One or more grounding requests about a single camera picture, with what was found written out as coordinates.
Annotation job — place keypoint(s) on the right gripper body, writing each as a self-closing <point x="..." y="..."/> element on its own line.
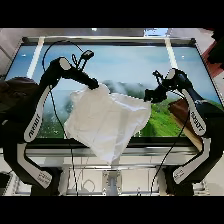
<point x="155" y="95"/>

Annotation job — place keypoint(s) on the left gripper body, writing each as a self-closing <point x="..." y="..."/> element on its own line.
<point x="87" y="81"/>

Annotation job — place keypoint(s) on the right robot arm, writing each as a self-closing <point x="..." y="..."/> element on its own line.
<point x="197" y="122"/>

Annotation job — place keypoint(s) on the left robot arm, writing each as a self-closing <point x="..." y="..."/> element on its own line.
<point x="33" y="124"/>

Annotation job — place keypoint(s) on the dark brown garment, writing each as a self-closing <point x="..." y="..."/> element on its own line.
<point x="16" y="91"/>

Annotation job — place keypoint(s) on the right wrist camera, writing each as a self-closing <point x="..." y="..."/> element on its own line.
<point x="157" y="77"/>

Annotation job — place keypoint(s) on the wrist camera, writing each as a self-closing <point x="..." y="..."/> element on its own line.
<point x="87" y="54"/>
<point x="157" y="77"/>

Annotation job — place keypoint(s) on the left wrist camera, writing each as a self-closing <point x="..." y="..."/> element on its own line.
<point x="87" y="54"/>

